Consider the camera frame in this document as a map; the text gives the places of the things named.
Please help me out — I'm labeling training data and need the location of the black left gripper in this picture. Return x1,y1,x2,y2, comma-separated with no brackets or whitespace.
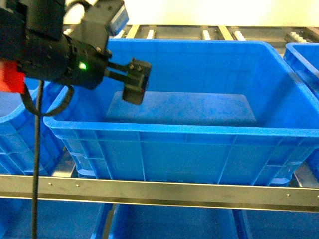
62,37,152,105

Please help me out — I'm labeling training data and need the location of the blue crate centre upper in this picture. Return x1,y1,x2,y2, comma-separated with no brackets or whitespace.
43,38,319,187

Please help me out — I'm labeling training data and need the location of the blue crate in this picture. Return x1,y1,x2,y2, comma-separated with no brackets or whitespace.
109,205,238,239
0,198,112,239
43,38,319,187
0,92,63,176
233,210,319,239
280,43,319,177

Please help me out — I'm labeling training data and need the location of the blue crate left upper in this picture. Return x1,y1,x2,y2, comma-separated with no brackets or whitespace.
0,92,63,176

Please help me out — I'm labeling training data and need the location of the metal roller rack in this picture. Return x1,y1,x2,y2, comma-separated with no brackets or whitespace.
0,23,319,239

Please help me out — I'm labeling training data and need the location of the blue crate lower centre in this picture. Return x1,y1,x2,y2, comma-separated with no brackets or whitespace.
109,205,238,239

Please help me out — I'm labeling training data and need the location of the blue crate lower left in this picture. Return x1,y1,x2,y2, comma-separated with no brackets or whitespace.
0,198,112,239

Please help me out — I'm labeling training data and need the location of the blue crate right upper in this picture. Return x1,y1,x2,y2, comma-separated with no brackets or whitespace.
280,43,319,177

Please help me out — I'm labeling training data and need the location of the blue crate lower right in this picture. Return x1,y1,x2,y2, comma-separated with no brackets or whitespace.
233,210,319,239

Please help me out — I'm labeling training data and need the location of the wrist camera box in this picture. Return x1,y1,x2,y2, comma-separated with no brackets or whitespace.
74,0,129,50

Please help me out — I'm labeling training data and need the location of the black cable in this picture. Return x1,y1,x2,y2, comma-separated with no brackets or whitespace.
19,79,75,239

